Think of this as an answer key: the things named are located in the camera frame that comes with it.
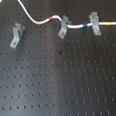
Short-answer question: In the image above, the middle grey cable clip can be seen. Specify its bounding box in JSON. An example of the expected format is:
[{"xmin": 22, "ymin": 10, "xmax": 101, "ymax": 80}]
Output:
[{"xmin": 58, "ymin": 15, "xmax": 71, "ymax": 39}]

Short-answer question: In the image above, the left grey cable clip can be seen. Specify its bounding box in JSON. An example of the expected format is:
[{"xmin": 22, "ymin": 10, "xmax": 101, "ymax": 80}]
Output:
[{"xmin": 10, "ymin": 23, "xmax": 25, "ymax": 49}]

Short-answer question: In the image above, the grey cable clip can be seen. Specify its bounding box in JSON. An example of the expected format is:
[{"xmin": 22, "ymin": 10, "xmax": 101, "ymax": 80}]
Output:
[
  {"xmin": 58, "ymin": 15, "xmax": 71, "ymax": 39},
  {"xmin": 10, "ymin": 23, "xmax": 25, "ymax": 49},
  {"xmin": 89, "ymin": 12, "xmax": 101, "ymax": 36}
]

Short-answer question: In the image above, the white cable with coloured bands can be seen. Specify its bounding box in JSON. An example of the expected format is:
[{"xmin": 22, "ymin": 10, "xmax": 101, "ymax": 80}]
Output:
[{"xmin": 15, "ymin": 0, "xmax": 116, "ymax": 34}]

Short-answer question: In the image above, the right grey cable clip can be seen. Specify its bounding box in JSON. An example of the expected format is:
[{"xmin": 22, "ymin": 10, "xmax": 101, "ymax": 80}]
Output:
[{"xmin": 89, "ymin": 12, "xmax": 101, "ymax": 36}]

